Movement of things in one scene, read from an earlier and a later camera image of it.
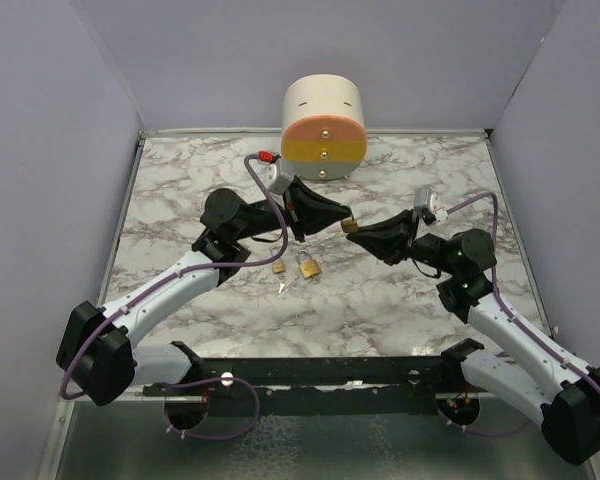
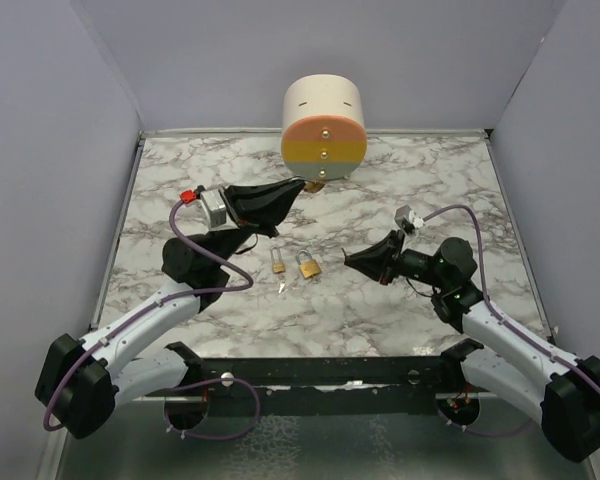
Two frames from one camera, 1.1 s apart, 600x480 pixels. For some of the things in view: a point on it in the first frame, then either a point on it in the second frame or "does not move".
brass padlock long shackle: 350,224 -> 313,187
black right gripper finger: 388,245 -> 370,267
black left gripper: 306,210 -> 259,208
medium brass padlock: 311,267 does not move
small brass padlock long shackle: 278,266 does not move
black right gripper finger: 395,225 -> 389,240
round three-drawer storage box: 324,136 does not move
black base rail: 295,385 does not move
